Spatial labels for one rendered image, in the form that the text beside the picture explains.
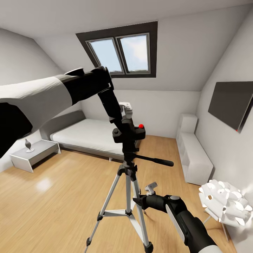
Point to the bed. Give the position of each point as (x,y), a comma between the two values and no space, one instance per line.
(74,131)

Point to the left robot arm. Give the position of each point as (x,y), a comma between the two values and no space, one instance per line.
(26,107)

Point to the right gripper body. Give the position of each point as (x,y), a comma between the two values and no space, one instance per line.
(149,201)

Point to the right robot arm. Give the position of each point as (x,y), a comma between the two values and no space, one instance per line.
(191,229)

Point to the digital camera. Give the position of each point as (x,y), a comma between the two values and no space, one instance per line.
(131,133)

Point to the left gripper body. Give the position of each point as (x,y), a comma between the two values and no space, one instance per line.
(113,110)

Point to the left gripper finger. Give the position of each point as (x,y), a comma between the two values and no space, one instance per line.
(119,126)

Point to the camera tripod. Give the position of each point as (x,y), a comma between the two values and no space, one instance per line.
(129,168)

